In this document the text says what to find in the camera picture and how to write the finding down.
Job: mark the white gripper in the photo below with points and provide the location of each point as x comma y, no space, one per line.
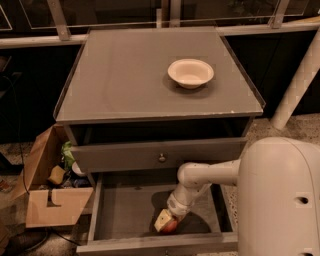
175,206

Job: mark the red apple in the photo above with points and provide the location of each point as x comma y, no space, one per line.
170,227

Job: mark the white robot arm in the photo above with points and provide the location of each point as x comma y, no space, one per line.
278,181

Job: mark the grey middle drawer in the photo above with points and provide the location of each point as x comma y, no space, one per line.
127,204

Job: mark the grey drawer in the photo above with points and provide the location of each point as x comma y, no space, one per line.
144,155
127,204

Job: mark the round drawer knob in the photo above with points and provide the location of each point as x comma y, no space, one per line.
162,158

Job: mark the grey top drawer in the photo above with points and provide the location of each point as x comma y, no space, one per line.
144,155

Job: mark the grey drawer cabinet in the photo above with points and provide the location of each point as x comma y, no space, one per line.
121,92

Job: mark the yellow sponge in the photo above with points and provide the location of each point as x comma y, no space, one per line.
57,175

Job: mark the green bag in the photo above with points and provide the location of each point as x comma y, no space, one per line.
67,156

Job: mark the cardboard box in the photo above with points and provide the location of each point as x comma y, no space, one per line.
47,204

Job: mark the white bowl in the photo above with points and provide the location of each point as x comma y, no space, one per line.
190,73

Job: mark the metal railing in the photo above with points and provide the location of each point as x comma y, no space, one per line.
35,23

